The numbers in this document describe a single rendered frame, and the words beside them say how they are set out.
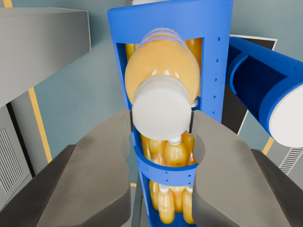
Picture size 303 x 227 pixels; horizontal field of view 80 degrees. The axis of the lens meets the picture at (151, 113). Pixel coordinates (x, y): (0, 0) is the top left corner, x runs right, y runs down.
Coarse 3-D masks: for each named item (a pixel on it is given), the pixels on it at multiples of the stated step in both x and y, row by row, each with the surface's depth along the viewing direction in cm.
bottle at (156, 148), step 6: (150, 144) 59; (156, 144) 58; (162, 144) 58; (150, 150) 60; (156, 150) 58; (162, 150) 58; (150, 156) 63; (156, 156) 60; (162, 156) 59; (156, 162) 61; (162, 162) 61
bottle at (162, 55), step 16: (160, 32) 21; (176, 32) 26; (144, 48) 15; (160, 48) 15; (176, 48) 15; (128, 64) 16; (144, 64) 14; (160, 64) 13; (176, 64) 14; (192, 64) 15; (128, 80) 15; (144, 80) 13; (176, 80) 12; (192, 80) 14; (128, 96) 16; (192, 96) 15
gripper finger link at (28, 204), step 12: (60, 156) 8; (48, 168) 7; (60, 168) 7; (36, 180) 7; (48, 180) 7; (24, 192) 6; (36, 192) 6; (48, 192) 6; (12, 204) 6; (24, 204) 6; (36, 204) 6; (0, 216) 6; (12, 216) 6; (24, 216) 6; (36, 216) 6
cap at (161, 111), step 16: (160, 80) 12; (144, 96) 11; (160, 96) 11; (176, 96) 11; (144, 112) 11; (160, 112) 11; (176, 112) 11; (144, 128) 12; (160, 128) 12; (176, 128) 12
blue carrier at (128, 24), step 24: (168, 0) 31; (192, 0) 31; (216, 0) 32; (120, 24) 36; (144, 24) 33; (168, 24) 32; (192, 24) 32; (216, 24) 34; (120, 48) 50; (216, 48) 37; (120, 72) 49; (216, 72) 40; (216, 96) 43; (216, 120) 47; (144, 168) 57; (168, 168) 52; (192, 168) 51; (144, 192) 74
